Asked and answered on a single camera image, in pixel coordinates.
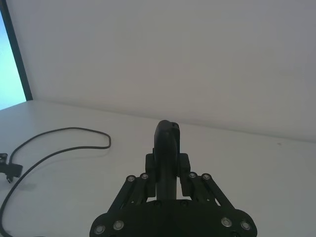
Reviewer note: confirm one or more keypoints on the bright pale blue panel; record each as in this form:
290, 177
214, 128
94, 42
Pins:
8, 74

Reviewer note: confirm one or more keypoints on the dark upright post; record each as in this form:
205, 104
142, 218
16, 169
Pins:
19, 56

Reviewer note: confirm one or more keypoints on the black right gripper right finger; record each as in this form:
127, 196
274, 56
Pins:
197, 188

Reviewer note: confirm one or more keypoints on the white table cloth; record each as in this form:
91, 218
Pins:
234, 177

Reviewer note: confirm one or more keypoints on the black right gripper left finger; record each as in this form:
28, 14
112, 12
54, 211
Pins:
138, 190

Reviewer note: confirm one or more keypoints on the small black plug block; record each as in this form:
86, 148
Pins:
13, 169

